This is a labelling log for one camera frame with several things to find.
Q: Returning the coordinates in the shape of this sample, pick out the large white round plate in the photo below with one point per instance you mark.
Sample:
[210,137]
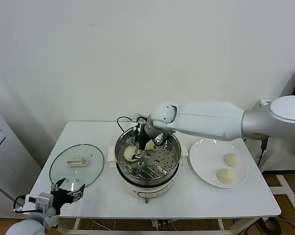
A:
[206,156]

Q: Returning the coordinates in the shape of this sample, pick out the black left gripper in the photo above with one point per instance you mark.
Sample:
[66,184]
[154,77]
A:
[61,197]

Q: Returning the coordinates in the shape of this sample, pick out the small printed desk sticker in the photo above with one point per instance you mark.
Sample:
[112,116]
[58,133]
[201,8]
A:
[268,101]

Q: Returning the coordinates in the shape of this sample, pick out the white steamed baozi bun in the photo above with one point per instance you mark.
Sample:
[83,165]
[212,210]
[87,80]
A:
[232,160]
[149,145]
[129,153]
[225,175]

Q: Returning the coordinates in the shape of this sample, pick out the white metal cabinet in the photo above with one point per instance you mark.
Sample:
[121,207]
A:
[5,151]

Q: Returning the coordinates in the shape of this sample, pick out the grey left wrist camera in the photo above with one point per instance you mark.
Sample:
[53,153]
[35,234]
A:
[42,200]

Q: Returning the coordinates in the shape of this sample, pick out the white floor power strip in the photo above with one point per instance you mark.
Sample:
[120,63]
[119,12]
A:
[159,224]

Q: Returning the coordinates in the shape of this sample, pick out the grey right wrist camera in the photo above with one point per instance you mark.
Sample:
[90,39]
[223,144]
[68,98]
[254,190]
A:
[137,119]

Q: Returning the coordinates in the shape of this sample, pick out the white table frame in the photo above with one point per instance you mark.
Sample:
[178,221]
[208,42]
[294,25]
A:
[77,224]

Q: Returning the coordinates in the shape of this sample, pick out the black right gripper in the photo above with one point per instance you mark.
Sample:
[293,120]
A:
[144,135]

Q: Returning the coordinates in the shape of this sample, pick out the white electric cooker base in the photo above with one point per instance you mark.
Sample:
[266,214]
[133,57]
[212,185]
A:
[150,191]

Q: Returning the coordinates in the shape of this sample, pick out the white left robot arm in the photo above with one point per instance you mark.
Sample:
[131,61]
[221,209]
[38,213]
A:
[27,225]

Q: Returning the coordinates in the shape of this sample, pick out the perforated steel steamer basket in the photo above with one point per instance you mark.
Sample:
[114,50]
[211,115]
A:
[167,156]

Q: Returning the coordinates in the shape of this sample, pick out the round glass pot lid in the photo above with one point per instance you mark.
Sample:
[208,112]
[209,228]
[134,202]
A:
[88,169]

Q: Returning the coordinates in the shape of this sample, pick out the white side desk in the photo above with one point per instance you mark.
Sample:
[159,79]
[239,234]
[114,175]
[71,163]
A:
[275,156]

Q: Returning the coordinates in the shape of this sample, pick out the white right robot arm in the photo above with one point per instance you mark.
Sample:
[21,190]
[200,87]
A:
[206,120]

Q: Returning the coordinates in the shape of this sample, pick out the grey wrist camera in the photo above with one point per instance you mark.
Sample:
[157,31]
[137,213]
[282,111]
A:
[137,119]
[42,200]

